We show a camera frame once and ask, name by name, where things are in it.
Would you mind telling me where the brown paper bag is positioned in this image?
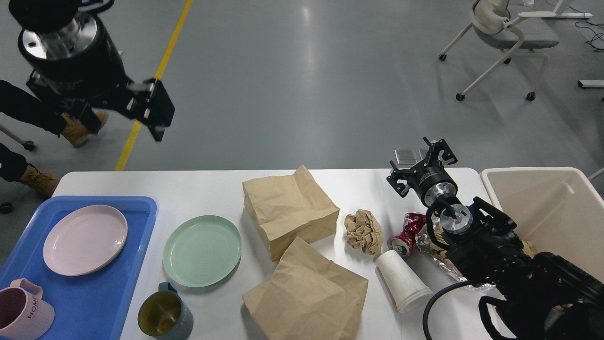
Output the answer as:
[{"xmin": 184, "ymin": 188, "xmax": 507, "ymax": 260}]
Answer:
[
  {"xmin": 243, "ymin": 164, "xmax": 340, "ymax": 261},
  {"xmin": 242, "ymin": 238, "xmax": 369, "ymax": 340}
]

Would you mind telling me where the crumpled brown paper ball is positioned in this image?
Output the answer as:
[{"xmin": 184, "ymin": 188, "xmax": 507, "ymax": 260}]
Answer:
[{"xmin": 344, "ymin": 209, "xmax": 385, "ymax": 255}]

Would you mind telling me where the crushed red soda can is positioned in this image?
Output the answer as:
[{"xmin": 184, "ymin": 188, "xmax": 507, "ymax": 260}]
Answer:
[{"xmin": 390, "ymin": 212, "xmax": 426, "ymax": 259}]

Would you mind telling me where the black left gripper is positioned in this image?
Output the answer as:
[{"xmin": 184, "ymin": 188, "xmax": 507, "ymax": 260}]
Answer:
[{"xmin": 8, "ymin": 0, "xmax": 175, "ymax": 142}]

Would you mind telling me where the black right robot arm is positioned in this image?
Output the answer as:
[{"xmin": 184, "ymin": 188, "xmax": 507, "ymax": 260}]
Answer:
[{"xmin": 387, "ymin": 138, "xmax": 604, "ymax": 340}]

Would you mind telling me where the grey chair leg with caster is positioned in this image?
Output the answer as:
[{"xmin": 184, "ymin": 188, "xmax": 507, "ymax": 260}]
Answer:
[{"xmin": 0, "ymin": 124, "xmax": 36, "ymax": 151}]

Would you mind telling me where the white office chair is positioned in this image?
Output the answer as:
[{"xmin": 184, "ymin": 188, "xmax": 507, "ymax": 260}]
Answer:
[{"xmin": 438, "ymin": 0, "xmax": 561, "ymax": 102}]

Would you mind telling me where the silver floor plate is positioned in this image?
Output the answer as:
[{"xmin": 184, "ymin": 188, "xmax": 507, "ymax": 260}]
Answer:
[{"xmin": 394, "ymin": 148, "xmax": 428, "ymax": 167}]

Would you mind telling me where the pink plate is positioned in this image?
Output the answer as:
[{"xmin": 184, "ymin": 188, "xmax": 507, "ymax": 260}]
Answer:
[{"xmin": 42, "ymin": 204, "xmax": 129, "ymax": 276}]

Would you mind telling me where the pink mug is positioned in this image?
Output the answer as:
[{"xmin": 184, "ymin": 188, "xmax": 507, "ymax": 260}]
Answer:
[{"xmin": 0, "ymin": 278, "xmax": 55, "ymax": 340}]

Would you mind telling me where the tan boot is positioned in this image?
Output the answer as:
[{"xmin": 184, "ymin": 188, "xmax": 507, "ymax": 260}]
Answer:
[
  {"xmin": 59, "ymin": 113, "xmax": 97, "ymax": 148},
  {"xmin": 18, "ymin": 164, "xmax": 60, "ymax": 198}
]

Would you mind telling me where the lower brown paper bag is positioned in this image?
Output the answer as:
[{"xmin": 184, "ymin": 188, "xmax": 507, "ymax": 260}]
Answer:
[{"xmin": 242, "ymin": 238, "xmax": 369, "ymax": 340}]

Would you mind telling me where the white paper cup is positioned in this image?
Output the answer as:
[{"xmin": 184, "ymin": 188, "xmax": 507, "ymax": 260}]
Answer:
[{"xmin": 376, "ymin": 250, "xmax": 434, "ymax": 314}]

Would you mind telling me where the green plate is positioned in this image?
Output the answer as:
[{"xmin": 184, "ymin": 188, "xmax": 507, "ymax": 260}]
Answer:
[{"xmin": 163, "ymin": 215, "xmax": 242, "ymax": 288}]

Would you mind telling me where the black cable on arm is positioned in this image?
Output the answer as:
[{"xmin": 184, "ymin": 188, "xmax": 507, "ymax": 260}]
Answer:
[{"xmin": 422, "ymin": 280, "xmax": 487, "ymax": 340}]

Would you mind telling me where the crumpled foil wrapper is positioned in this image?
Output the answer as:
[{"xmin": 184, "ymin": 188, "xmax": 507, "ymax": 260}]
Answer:
[{"xmin": 415, "ymin": 223, "xmax": 467, "ymax": 282}]

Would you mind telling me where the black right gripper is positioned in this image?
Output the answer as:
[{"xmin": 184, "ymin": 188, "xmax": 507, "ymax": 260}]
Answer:
[{"xmin": 386, "ymin": 137, "xmax": 459, "ymax": 206}]

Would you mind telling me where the upper brown paper bag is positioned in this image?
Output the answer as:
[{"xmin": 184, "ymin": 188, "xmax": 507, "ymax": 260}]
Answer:
[{"xmin": 243, "ymin": 164, "xmax": 340, "ymax": 261}]

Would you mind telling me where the blue plastic tray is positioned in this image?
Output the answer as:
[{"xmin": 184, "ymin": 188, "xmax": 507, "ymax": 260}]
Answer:
[{"xmin": 0, "ymin": 196, "xmax": 157, "ymax": 340}]

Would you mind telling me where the person in black clothes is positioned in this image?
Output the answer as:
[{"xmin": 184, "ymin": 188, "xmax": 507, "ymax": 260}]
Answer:
[{"xmin": 0, "ymin": 80, "xmax": 67, "ymax": 182}]

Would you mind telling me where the beige plastic bin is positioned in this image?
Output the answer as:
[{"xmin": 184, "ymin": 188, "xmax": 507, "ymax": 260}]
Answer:
[{"xmin": 480, "ymin": 167, "xmax": 604, "ymax": 281}]

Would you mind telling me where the dark teal mug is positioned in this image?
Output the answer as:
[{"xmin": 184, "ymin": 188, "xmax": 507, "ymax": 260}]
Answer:
[{"xmin": 137, "ymin": 281, "xmax": 194, "ymax": 340}]

